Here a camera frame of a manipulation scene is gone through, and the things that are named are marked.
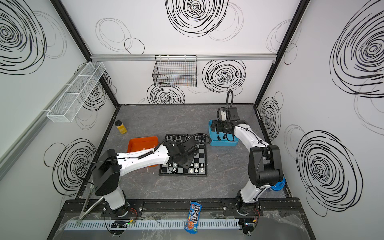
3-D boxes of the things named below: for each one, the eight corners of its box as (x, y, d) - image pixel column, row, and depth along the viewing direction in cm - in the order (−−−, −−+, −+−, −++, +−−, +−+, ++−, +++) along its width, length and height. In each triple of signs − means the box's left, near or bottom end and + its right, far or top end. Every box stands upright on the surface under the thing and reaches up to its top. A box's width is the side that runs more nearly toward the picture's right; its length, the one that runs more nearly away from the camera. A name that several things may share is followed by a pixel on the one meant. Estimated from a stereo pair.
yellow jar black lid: (118, 134, 105) (113, 126, 98) (121, 128, 108) (115, 120, 101) (126, 134, 105) (121, 126, 98) (128, 128, 108) (124, 120, 101)
